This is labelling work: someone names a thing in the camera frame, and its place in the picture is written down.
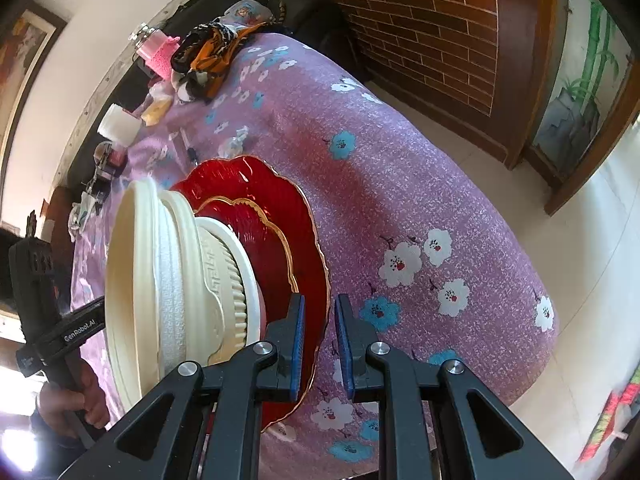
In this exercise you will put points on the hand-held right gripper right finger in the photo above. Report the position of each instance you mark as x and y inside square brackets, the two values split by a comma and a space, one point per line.
[345, 350]

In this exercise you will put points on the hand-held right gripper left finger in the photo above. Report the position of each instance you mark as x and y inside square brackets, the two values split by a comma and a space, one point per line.
[298, 350]

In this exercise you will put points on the large white bowl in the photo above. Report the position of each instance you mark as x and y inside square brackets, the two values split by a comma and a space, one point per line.
[130, 285]

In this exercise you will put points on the red glass plate gold rim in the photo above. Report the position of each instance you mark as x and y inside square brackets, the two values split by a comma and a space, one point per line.
[230, 177]
[270, 255]

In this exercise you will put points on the large beige ribbed bowl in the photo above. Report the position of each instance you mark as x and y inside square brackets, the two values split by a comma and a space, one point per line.
[225, 280]

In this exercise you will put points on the person's left hand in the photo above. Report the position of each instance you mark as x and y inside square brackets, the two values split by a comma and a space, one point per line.
[65, 410]

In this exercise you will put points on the purple floral tablecloth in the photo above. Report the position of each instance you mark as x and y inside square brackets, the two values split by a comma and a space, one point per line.
[400, 185]

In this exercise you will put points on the white plastic tub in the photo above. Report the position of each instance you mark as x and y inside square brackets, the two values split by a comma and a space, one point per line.
[117, 125]

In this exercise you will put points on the black pen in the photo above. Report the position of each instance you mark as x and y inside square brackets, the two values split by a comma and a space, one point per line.
[190, 152]

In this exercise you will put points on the crumpled clear plastic wrap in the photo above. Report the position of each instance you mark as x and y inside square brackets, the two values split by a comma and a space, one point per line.
[232, 145]

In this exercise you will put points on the clear bag of yellow food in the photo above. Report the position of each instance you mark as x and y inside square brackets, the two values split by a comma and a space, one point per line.
[157, 107]

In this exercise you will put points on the pink knit-sleeved bottle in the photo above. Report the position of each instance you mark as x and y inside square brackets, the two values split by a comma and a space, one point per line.
[157, 52]

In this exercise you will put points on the colourful patterned cloth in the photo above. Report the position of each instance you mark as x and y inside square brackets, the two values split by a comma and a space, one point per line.
[610, 415]

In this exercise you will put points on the black orange patterned scarf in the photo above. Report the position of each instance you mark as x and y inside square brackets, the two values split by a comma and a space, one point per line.
[210, 55]

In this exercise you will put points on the wooden brick-pattern partition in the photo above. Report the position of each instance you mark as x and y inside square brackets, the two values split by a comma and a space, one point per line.
[425, 25]

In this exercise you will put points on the floral cushion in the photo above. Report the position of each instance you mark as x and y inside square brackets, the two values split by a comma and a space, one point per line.
[245, 10]

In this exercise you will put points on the framed wall picture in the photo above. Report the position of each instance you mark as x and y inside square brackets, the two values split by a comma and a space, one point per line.
[25, 60]

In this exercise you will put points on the bamboo wall painting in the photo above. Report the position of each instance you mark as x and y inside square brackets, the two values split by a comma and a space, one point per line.
[600, 60]

